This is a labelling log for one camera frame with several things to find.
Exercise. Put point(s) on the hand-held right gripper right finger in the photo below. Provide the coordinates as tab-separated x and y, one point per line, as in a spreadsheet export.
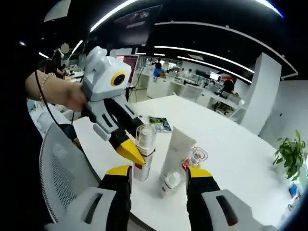
199	209

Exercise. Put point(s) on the green skincare sachet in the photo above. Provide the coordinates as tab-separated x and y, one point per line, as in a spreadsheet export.
160	122

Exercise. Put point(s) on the dark hanging display screen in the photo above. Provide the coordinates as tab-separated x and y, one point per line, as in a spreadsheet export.
137	24

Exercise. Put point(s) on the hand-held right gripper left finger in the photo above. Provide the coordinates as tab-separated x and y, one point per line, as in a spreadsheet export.
115	204

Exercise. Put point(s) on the white skincare tube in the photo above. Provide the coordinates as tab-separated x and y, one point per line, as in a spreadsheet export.
176	154

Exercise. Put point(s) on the background computer monitor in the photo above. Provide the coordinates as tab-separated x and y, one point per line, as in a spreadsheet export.
214	75

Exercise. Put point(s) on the grey mesh chair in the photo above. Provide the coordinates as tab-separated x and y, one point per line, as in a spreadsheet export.
62	168

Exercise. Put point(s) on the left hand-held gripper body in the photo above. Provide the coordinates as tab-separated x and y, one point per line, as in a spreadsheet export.
103	77

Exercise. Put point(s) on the blue box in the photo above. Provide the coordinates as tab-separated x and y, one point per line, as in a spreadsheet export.
293	190

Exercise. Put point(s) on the person's left hand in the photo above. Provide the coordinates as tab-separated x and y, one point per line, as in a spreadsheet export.
72	96

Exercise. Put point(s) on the potted green plant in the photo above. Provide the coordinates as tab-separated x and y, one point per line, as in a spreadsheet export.
291	154

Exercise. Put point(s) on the white pillar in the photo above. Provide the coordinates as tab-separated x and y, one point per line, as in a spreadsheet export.
262	96

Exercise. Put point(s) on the white bottle yellow band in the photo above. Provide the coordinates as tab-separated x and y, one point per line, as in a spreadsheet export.
145	134

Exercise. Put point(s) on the white skincare bottle red collar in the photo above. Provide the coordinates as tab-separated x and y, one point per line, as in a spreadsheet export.
198	155

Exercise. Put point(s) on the open laptop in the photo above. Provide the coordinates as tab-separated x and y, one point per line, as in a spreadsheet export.
133	65

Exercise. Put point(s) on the curved ceiling light strip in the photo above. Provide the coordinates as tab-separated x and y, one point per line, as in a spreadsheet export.
108	17

